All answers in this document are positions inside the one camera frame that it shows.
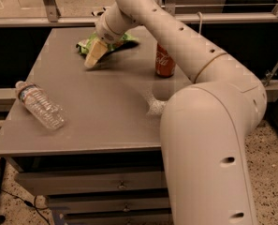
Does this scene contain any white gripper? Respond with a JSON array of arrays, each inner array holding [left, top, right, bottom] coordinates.
[[84, 11, 125, 68]]

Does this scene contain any green rice chip bag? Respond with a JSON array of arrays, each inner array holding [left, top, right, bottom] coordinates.
[[76, 33, 139, 55]]

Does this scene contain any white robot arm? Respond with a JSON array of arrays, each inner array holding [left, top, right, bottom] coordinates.
[[85, 0, 267, 225]]

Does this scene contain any clear plastic water bottle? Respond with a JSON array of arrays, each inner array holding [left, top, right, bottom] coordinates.
[[15, 81, 66, 130]]

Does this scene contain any orange cola can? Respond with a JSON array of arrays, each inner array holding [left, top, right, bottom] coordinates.
[[155, 44, 176, 78]]

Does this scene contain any grey drawer cabinet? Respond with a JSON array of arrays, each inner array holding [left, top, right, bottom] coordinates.
[[0, 27, 189, 225]]

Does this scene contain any white cable on rail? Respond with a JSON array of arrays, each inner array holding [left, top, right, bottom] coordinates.
[[196, 11, 204, 36]]

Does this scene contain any black floor cable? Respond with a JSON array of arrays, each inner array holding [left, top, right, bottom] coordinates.
[[0, 178, 51, 225]]

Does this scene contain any metal window rail frame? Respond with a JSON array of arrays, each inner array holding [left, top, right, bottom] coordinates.
[[0, 0, 278, 27]]

